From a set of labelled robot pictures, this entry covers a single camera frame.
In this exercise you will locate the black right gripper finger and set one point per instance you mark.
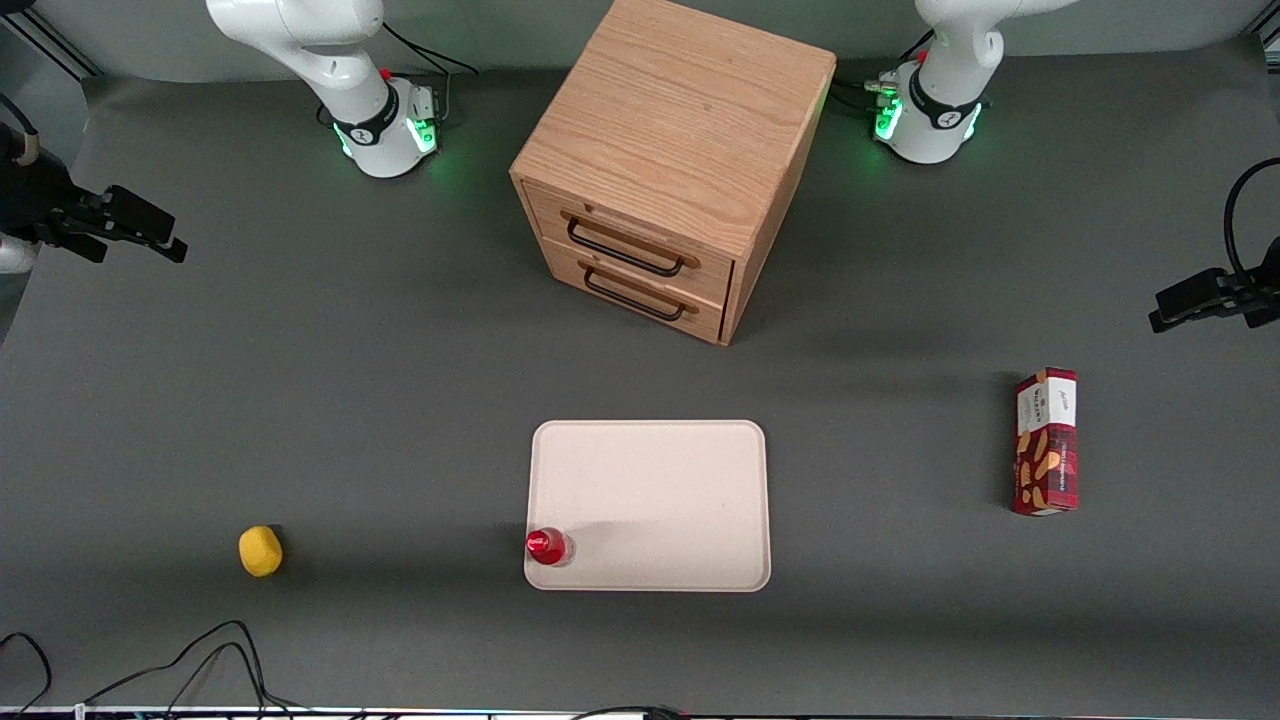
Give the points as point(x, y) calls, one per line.
point(165, 250)
point(135, 215)

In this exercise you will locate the wooden drawer with notch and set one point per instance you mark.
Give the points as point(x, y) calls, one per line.
point(720, 280)

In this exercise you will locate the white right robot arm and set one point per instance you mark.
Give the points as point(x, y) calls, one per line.
point(330, 60)

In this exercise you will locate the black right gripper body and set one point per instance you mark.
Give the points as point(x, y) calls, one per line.
point(30, 200)

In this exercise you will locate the wooden drawer cabinet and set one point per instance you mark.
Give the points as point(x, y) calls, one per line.
point(680, 110)

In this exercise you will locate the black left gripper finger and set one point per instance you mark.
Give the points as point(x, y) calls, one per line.
point(1195, 288)
point(1200, 314)

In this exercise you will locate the red snack box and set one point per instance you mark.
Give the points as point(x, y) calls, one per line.
point(1045, 440)

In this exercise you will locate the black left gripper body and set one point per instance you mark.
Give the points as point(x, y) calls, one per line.
point(1262, 297)

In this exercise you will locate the wooden drawer without notch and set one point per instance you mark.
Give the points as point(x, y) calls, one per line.
point(710, 320)

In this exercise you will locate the red capped small bottle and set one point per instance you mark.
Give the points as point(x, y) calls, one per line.
point(545, 546)

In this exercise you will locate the beige plastic tray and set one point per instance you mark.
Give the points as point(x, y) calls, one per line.
point(660, 490)

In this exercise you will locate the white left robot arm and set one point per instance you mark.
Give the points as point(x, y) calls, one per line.
point(945, 90)

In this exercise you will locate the yellow lemon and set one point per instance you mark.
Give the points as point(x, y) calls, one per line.
point(260, 551)

